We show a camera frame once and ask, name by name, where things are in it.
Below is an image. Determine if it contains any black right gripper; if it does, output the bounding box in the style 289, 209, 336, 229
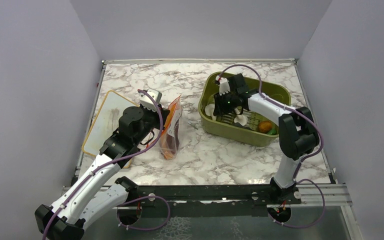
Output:
214, 90, 238, 116

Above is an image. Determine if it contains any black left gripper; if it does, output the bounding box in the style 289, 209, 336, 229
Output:
134, 103, 170, 145

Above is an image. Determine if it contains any clear zip top bag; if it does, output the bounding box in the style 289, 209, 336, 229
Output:
158, 95, 184, 161

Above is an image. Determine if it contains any purple toy sweet potato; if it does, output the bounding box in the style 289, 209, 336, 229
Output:
160, 132, 180, 152

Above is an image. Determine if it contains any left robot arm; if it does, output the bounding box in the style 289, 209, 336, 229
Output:
34, 105, 170, 240

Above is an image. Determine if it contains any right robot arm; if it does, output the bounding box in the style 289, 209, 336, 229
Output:
213, 74, 320, 204

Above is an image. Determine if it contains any olive green plastic bin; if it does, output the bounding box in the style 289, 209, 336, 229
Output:
198, 72, 291, 147

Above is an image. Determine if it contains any white cutting board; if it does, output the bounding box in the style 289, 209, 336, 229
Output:
81, 90, 138, 160

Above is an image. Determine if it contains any green toy vegetable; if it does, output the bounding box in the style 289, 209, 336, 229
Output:
265, 127, 277, 136

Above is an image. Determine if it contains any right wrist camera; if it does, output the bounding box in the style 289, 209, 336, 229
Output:
215, 76, 231, 96

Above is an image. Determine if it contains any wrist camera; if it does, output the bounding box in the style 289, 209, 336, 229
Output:
140, 88, 162, 112
215, 76, 231, 96

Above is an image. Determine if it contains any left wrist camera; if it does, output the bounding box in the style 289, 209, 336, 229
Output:
140, 88, 162, 112

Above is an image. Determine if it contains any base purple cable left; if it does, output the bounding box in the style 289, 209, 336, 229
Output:
116, 194, 172, 232

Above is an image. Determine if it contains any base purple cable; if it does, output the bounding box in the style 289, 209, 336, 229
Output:
267, 178, 327, 230
116, 194, 172, 232

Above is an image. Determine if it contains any black base frame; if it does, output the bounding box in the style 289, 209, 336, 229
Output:
115, 176, 302, 220

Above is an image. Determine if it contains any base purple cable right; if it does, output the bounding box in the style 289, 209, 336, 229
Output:
267, 178, 327, 230

